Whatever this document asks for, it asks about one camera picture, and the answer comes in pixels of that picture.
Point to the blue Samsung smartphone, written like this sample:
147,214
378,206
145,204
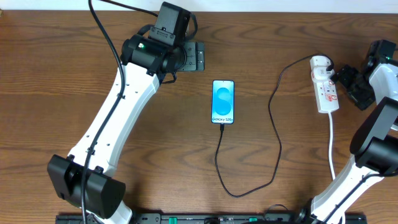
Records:
222,105

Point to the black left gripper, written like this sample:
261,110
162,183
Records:
195,56

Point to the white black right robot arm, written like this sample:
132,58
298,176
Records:
373,151

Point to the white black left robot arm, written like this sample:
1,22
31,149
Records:
85,177

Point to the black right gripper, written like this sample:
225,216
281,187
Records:
354,88

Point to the white power strip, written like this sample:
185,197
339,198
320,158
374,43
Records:
325,91

